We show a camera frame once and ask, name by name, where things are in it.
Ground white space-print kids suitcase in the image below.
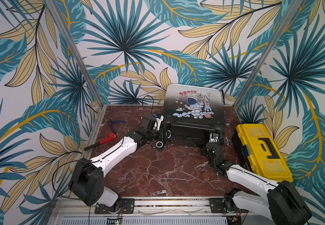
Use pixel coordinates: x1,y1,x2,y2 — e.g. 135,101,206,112
162,84,228,147

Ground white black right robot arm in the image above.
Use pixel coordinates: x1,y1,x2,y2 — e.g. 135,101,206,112
204,142,312,225

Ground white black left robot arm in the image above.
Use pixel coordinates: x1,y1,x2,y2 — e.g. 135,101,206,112
69,116,172,207

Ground yellow black plastic toolbox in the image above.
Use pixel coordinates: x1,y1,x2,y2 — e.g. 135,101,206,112
232,124,293,182

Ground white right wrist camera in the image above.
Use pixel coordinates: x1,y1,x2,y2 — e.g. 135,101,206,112
209,133,220,144

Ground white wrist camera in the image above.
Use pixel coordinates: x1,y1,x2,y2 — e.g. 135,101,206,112
154,113,164,131
209,133,220,144

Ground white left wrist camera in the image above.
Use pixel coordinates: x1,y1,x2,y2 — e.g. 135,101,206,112
154,113,164,131

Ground red handled wrench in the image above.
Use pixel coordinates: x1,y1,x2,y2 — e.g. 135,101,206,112
84,132,116,151

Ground blue handled pliers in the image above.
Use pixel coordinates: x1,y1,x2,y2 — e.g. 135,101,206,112
108,119,127,132

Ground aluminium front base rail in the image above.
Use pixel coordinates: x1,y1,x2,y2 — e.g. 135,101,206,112
47,196,293,225

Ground right aluminium corner post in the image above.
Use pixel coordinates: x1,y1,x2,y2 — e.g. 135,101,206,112
233,0,303,110

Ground aluminium corner post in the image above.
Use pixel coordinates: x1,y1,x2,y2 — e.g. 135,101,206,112
233,0,303,110
45,0,103,108

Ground left aluminium corner post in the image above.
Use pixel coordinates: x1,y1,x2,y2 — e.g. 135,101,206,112
45,0,103,108

